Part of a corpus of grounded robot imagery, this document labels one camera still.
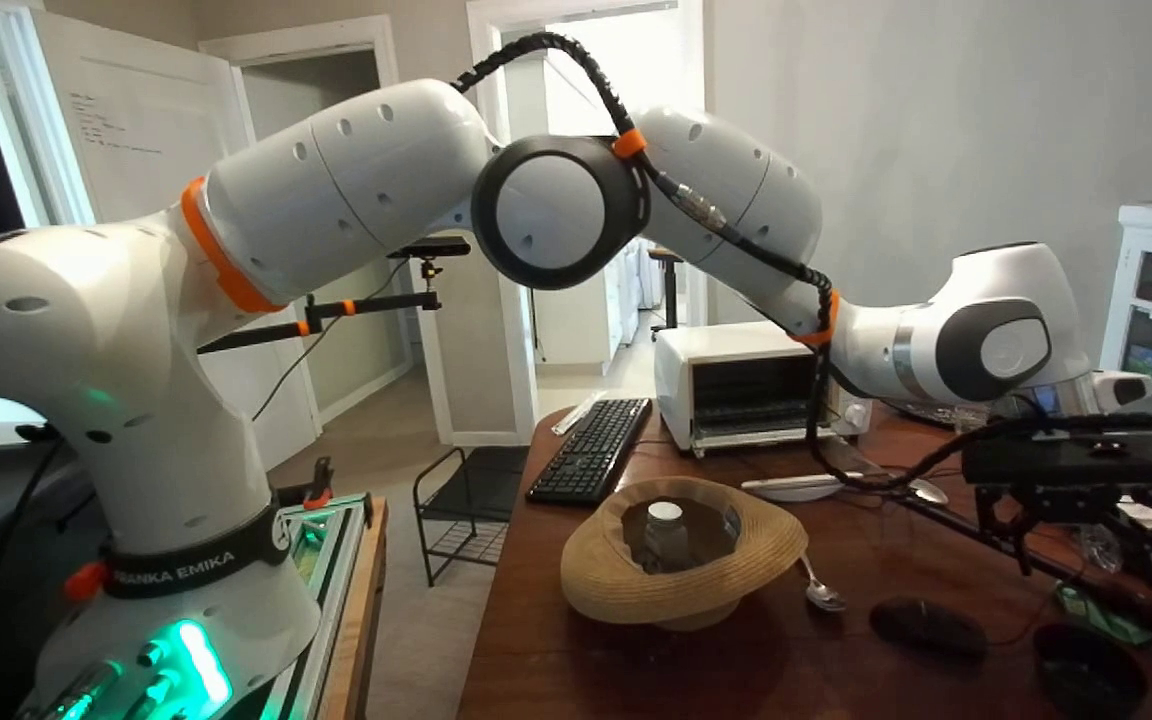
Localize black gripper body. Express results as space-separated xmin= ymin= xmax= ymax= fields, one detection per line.
xmin=994 ymin=477 xmax=1144 ymax=534

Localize long black rod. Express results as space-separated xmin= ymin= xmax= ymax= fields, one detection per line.
xmin=882 ymin=488 xmax=1152 ymax=660

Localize silver metal spoon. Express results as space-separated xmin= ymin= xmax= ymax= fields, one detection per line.
xmin=796 ymin=552 xmax=850 ymax=621
xmin=850 ymin=457 xmax=954 ymax=511

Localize black oval object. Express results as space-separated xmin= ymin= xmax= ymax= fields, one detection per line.
xmin=865 ymin=594 xmax=992 ymax=668

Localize white flat utensil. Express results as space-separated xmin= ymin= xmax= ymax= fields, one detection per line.
xmin=735 ymin=466 xmax=873 ymax=509

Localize white toaster oven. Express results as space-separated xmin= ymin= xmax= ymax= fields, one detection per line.
xmin=650 ymin=316 xmax=876 ymax=458

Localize wooden bowl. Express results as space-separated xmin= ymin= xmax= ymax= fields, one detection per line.
xmin=555 ymin=472 xmax=811 ymax=635

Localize black computer keyboard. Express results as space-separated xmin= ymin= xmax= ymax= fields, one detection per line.
xmin=520 ymin=394 xmax=655 ymax=511

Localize black metal chair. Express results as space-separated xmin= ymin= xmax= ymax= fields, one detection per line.
xmin=406 ymin=445 xmax=535 ymax=590

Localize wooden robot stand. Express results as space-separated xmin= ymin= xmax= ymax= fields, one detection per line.
xmin=261 ymin=488 xmax=395 ymax=720

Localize black tripod rod orange clips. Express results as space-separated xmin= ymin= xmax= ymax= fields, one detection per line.
xmin=194 ymin=288 xmax=447 ymax=360

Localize white whiteboard panel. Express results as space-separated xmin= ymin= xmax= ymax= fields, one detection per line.
xmin=30 ymin=8 xmax=328 ymax=472

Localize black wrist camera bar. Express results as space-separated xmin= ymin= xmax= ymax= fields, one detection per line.
xmin=961 ymin=427 xmax=1152 ymax=492

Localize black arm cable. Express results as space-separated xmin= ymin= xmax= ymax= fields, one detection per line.
xmin=451 ymin=29 xmax=1152 ymax=501

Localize black stereo camera bar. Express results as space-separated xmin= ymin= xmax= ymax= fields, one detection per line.
xmin=382 ymin=230 xmax=475 ymax=263

